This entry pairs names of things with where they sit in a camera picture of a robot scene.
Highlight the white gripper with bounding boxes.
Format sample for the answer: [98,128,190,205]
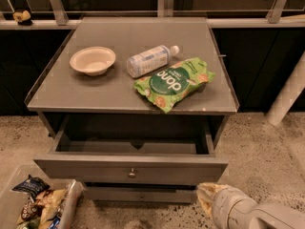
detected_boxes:
[196,182,257,229]

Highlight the grey top drawer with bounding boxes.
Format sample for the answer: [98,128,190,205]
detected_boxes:
[34,114,228,186]

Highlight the grey drawer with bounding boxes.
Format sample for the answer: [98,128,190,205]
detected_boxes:
[84,187,196,204]
[34,114,228,186]

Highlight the grey bottom drawer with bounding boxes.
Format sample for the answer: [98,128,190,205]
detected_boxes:
[84,187,196,204]

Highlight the grey drawer cabinet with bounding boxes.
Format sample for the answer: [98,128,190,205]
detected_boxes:
[26,17,239,190]

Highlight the green snack bag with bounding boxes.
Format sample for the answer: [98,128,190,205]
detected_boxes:
[133,57,215,113]

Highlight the white diagonal pole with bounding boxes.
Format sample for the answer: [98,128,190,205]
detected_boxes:
[266,52,305,126]

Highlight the clear plastic water bottle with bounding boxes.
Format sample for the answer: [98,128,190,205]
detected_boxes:
[126,45,180,78]

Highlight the yellow snack bag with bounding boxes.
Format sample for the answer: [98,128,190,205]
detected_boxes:
[35,189,67,229]

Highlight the clear plastic bin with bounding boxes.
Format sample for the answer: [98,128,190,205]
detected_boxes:
[0,164,82,229]

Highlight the dark blue snack bag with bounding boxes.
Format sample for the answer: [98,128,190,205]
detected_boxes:
[12,175,50,201]

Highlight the white paper bowl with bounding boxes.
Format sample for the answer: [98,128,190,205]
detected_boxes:
[70,47,116,76]

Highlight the brown snack bag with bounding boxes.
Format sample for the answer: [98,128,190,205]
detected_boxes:
[20,198,40,221]

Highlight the small yellow black object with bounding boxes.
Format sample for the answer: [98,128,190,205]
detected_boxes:
[12,10,32,26]

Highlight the metal railing frame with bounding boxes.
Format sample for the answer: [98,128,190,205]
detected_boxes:
[0,0,305,30]

